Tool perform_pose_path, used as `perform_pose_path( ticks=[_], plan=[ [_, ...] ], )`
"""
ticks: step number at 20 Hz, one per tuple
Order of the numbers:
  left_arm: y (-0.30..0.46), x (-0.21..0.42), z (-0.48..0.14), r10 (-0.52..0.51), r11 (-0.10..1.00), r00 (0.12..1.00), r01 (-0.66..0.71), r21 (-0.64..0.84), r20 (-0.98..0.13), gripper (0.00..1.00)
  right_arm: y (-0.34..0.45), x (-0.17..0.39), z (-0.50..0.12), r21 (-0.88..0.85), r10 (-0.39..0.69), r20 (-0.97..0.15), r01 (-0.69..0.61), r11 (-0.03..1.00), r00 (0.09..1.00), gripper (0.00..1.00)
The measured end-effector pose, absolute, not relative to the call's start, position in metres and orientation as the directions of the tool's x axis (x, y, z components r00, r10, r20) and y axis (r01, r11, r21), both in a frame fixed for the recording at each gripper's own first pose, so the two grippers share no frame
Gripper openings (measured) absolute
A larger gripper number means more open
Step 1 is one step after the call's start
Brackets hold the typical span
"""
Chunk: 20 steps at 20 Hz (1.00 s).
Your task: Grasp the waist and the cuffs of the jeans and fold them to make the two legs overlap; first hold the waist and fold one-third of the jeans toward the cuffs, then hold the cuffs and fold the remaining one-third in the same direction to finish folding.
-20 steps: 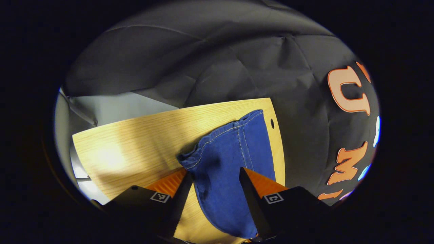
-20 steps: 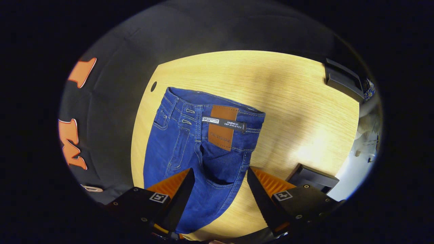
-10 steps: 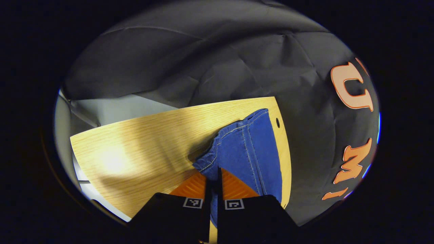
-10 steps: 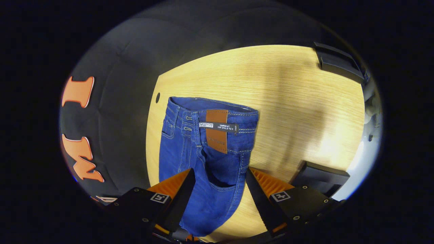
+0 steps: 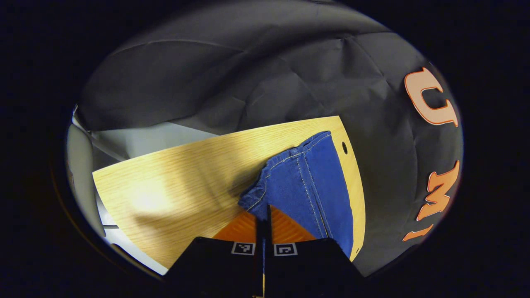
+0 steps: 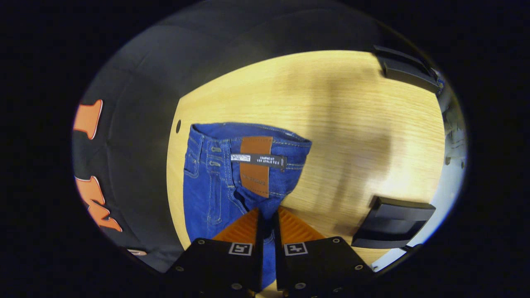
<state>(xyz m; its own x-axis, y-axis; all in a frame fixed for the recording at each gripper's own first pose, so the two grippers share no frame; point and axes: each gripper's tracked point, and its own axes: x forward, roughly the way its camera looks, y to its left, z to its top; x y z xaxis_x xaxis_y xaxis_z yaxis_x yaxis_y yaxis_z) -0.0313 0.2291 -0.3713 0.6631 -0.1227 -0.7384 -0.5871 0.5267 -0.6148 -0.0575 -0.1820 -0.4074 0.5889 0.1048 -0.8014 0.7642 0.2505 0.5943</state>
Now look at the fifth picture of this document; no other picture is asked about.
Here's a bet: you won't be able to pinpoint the black backdrop cloth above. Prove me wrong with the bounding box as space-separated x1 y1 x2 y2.
77 0 464 278

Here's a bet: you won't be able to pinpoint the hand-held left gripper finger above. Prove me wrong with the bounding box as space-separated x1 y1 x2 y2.
265 205 366 298
165 210 266 298

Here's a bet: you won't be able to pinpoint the blue jeans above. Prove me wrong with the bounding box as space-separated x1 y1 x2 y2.
238 131 354 259

